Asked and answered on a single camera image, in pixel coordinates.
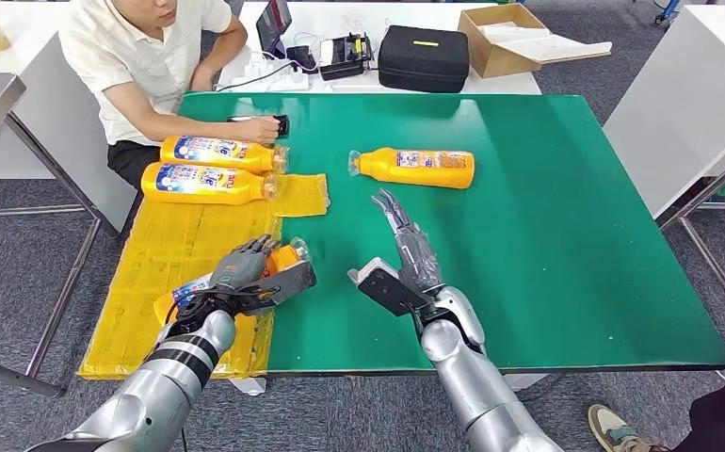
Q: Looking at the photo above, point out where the person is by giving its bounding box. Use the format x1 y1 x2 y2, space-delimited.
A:
587 329 725 452
59 0 282 188

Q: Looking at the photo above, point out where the black smartphone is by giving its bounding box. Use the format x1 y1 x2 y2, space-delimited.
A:
226 114 291 137

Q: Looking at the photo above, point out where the yellow plastic sheet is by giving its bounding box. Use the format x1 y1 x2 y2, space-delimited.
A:
77 173 330 381

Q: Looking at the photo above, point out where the white table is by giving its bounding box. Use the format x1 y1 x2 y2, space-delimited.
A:
216 1 543 96
0 0 139 235
604 5 725 331

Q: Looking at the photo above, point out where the blue wheeled frame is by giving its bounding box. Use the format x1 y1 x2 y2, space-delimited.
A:
653 0 681 24

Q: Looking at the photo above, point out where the open cardboard box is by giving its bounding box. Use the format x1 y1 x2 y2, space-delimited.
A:
458 3 544 79

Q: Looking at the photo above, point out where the black tablet computer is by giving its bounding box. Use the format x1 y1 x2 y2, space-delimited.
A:
255 0 293 60

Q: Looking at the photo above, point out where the white paper sheet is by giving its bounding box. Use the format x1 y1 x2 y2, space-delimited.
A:
478 24 615 65

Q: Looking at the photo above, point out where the black zip carrying case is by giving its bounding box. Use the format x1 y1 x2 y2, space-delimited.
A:
378 24 471 95

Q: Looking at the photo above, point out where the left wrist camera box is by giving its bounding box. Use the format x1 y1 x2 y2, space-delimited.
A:
256 260 318 307

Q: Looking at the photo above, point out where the person's left hand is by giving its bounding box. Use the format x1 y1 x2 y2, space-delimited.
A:
188 67 217 93

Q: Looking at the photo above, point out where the person's right hand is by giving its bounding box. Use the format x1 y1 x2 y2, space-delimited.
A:
234 115 282 148

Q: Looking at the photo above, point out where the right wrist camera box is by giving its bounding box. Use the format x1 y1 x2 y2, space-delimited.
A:
346 256 429 318

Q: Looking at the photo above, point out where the black power cable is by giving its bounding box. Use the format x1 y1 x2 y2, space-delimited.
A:
216 59 306 93

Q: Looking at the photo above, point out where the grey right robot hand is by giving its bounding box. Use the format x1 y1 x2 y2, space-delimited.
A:
371 187 446 298

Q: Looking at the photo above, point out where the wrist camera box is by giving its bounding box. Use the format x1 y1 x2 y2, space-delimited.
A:
346 256 429 318
256 260 318 307

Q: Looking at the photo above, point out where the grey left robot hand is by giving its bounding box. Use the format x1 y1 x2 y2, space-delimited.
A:
208 234 282 293

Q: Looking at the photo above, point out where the black power adapter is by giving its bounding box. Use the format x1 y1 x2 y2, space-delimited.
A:
286 44 320 74

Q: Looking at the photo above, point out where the white power strip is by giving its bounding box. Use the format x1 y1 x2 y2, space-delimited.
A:
216 53 312 93

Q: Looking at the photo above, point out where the orange detergent bottle clear cap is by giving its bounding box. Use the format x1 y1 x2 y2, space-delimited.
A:
160 136 291 176
346 147 476 190
140 162 281 206
153 235 313 326

